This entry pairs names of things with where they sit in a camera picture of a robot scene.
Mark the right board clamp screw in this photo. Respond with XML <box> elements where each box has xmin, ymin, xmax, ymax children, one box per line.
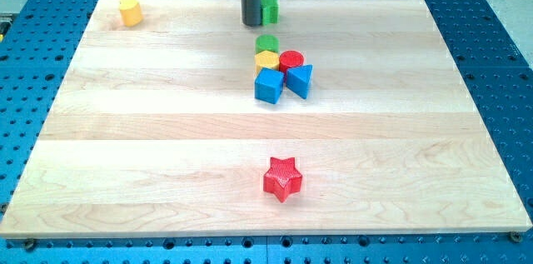
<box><xmin>508</xmin><ymin>232</ymin><xmax>522</xmax><ymax>243</ymax></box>

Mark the left board clamp screw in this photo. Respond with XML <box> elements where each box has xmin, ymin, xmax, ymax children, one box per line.
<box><xmin>22</xmin><ymin>238</ymin><xmax>37</xmax><ymax>252</ymax></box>

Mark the red cylinder block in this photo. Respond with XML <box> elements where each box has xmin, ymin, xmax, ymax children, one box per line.
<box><xmin>279</xmin><ymin>50</ymin><xmax>305</xmax><ymax>73</ymax></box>

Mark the yellow cylinder block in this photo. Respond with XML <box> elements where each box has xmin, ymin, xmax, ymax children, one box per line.
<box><xmin>119</xmin><ymin>0</ymin><xmax>143</xmax><ymax>27</ymax></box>

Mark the light wooden board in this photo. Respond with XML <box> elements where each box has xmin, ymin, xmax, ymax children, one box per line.
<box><xmin>1</xmin><ymin>0</ymin><xmax>531</xmax><ymax>239</ymax></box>

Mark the green star block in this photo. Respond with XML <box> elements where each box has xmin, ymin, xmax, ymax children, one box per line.
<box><xmin>261</xmin><ymin>0</ymin><xmax>279</xmax><ymax>26</ymax></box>

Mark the green cylinder block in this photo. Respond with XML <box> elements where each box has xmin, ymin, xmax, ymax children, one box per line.
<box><xmin>255</xmin><ymin>34</ymin><xmax>279</xmax><ymax>53</ymax></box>

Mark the blue cube block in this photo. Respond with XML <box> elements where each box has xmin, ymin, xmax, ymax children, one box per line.
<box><xmin>254</xmin><ymin>68</ymin><xmax>284</xmax><ymax>104</ymax></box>

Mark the blue triangle block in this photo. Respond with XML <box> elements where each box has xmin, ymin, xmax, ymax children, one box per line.
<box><xmin>286</xmin><ymin>65</ymin><xmax>313</xmax><ymax>99</ymax></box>

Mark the yellow hexagon block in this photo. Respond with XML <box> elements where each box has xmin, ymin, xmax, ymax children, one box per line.
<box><xmin>254</xmin><ymin>50</ymin><xmax>280</xmax><ymax>74</ymax></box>

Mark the red star block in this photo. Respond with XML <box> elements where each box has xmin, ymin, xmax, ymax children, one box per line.
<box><xmin>263</xmin><ymin>157</ymin><xmax>303</xmax><ymax>203</ymax></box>

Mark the board clamp screw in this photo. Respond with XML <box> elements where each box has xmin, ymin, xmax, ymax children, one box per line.
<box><xmin>508</xmin><ymin>232</ymin><xmax>522</xmax><ymax>243</ymax></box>
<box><xmin>22</xmin><ymin>238</ymin><xmax>37</xmax><ymax>252</ymax></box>

